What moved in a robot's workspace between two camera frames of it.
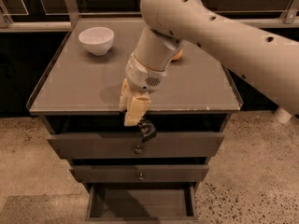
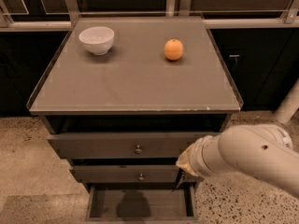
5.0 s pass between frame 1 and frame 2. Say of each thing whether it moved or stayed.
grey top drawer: stayed
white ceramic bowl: stayed
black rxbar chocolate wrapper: moved
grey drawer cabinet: stayed
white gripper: moved
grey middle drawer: stayed
